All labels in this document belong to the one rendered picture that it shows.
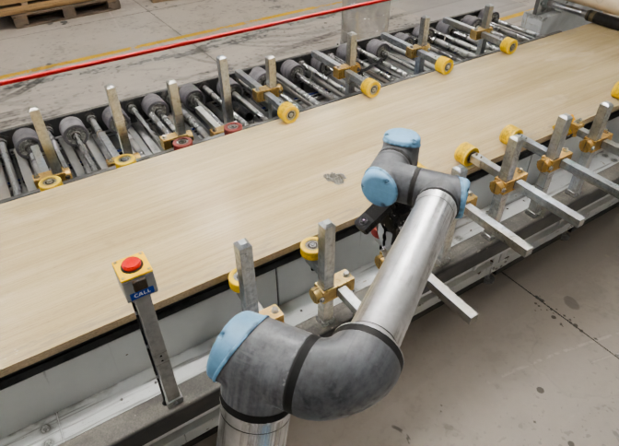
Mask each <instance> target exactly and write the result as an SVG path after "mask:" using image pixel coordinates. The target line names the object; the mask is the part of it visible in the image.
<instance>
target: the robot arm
mask: <svg viewBox="0 0 619 446"><path fill-rule="evenodd" d="M382 140H383V146H382V149H381V150H380V152H379V154H378V155H377V156H376V157H375V159H374V160H373V162H372V163H371V165H370V166H369V168H368V169H367V170H366V171H365V174H364V177H363V178H362V181H361V189H362V192H363V194H364V196H365V197H366V198H367V199H368V200H369V202H370V203H372V205H371V206H370V207H369V208H368V209H367V210H366V211H365V212H364V213H363V214H362V215H360V216H359V217H358V218H357V219H356V220H355V225H356V227H357V228H358V229H359V230H360V231H361V232H363V233H364V234H366V235H367V234H369V233H370V232H371V231H372V230H373V229H374V228H375V227H376V228H377V232H378V234H379V238H380V242H381V245H382V247H385V248H386V250H387V251H388V250H390V251H389V252H388V254H387V256H386V258H385V260H384V262H383V263H382V265H381V267H380V270H379V271H378V273H377V274H376V276H375V278H374V280H373V282H372V284H371V285H370V287H369V289H368V292H367V294H366V295H365V297H364V298H363V300H362V302H361V304H360V305H359V307H358V309H357V311H356V314H355V315H354V317H353V319H352V321H351V322H350V323H344V324H342V325H340V326H338V327H337V328H336V329H335V331H334V332H333V335H332V336H330V337H321V336H318V335H315V334H313V333H310V332H307V331H305V330H302V329H299V328H297V327H295V326H292V325H290V324H287V323H283V322H280V321H277V320H276V319H273V318H270V316H269V315H262V314H260V313H256V312H253V311H242V312H240V313H238V314H237V315H235V316H234V317H233V318H232V319H231V320H230V321H229V322H228V323H227V324H226V325H225V327H224V328H223V330H222V331H221V332H220V334H219V336H218V337H217V339H216V341H215V343H214V345H213V347H212V349H211V351H210V354H209V357H208V360H207V364H206V374H207V376H208V377H209V378H210V379H212V380H213V382H219V383H220V384H221V386H220V397H219V400H220V413H219V421H218V431H217V439H216V446H286V438H287V433H288V426H289V420H290V415H293V416H295V417H298V418H302V419H306V420H312V421H327V420H335V419H340V418H344V417H350V416H352V415H355V414H357V413H360V412H362V411H364V410H366V409H368V408H369V407H371V406H373V405H374V404H376V403H377V402H379V401H380V400H381V399H382V398H384V397H385V396H386V395H387V394H388V393H389V392H390V391H391V390H392V388H393V387H394V385H395V384H396V382H397V381H398V379H399V377H400V375H401V372H402V370H403V363H404V360H403V352H402V350H401V349H400V346H401V344H402V341H403V338H404V336H405V334H406V331H407V329H408V326H409V324H410V322H411V320H412V318H413V315H414V313H415V309H416V307H417V304H418V302H419V300H420V298H421V296H422V293H423V291H424V289H425V286H426V282H427V280H428V279H429V276H430V274H431V271H432V269H433V266H434V264H435V262H436V260H437V258H438V254H439V252H440V249H441V247H442V244H443V242H444V240H445V238H446V236H447V233H448V231H449V229H450V225H451V222H452V220H453V219H454V218H462V217H463V213H464V209H465V206H466V201H467V197H468V193H469V189H470V181H469V180H468V179H466V178H462V177H460V176H459V175H451V174H448V173H444V172H440V171H435V170H429V169H425V168H420V167H417V163H418V157H419V149H420V147H421V144H420V143H421V137H420V135H419V134H418V133H417V132H415V131H413V130H410V129H405V128H392V129H390V130H388V131H386V132H385V134H384V136H383V138H382ZM410 207H412V208H413V209H411V208H410ZM400 226H402V229H401V231H400V228H399V227H400Z"/></svg>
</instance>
